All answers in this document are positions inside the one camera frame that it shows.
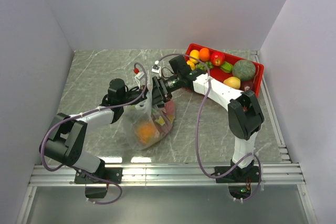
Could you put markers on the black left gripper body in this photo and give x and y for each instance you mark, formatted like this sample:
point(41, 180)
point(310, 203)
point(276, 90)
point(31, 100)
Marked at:
point(130, 96)

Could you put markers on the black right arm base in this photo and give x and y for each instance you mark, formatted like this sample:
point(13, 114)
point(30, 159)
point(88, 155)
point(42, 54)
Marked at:
point(241, 175)

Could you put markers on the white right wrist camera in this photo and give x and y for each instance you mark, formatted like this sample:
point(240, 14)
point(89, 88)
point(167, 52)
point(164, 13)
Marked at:
point(156, 68)

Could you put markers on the dark red fake plum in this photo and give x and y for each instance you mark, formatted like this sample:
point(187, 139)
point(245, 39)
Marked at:
point(247, 85)

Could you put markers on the clear plastic bag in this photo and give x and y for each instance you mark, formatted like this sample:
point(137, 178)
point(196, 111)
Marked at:
point(133, 115)

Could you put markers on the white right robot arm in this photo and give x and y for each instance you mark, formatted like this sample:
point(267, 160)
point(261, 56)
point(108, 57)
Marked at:
point(245, 116)

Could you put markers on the bumpy yellow fake citron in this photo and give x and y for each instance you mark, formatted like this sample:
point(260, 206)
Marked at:
point(191, 64)

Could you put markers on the green fake grape bunch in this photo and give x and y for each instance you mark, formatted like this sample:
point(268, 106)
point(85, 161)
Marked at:
point(204, 65)

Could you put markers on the green fake starfruit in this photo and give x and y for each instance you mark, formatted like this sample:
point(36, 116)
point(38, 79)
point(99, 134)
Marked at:
point(226, 67)

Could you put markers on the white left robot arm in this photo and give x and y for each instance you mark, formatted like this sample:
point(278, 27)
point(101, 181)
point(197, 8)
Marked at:
point(64, 140)

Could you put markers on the green fake cantaloupe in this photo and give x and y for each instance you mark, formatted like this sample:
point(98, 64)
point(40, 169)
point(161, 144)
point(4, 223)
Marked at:
point(244, 70)

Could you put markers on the red fake pomegranate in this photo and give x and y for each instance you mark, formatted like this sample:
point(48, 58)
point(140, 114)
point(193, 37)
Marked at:
point(217, 58)

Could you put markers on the aluminium mounting rail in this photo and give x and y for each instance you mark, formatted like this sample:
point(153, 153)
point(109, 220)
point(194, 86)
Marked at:
point(166, 175)

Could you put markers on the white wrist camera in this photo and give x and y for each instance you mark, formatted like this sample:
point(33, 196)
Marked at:
point(139, 75)
point(156, 68)

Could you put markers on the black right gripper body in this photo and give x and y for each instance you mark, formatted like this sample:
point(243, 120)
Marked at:
point(169, 85)

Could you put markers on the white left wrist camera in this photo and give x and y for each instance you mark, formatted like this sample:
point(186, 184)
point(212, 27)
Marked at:
point(139, 75)

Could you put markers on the pale yellow fake pear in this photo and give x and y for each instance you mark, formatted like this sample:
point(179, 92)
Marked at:
point(233, 82)

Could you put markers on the red plastic tray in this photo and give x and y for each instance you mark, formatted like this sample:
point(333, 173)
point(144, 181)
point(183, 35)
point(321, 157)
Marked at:
point(220, 76)

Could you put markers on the orange fake orange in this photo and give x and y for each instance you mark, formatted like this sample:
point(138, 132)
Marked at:
point(204, 54)

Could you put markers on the orange fake pineapple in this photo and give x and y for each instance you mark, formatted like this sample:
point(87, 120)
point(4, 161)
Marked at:
point(146, 132)

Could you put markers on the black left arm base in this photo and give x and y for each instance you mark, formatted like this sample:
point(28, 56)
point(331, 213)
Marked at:
point(98, 183)

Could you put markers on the yellow fake lemon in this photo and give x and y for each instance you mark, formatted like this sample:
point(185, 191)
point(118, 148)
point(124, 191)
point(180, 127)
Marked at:
point(194, 55)

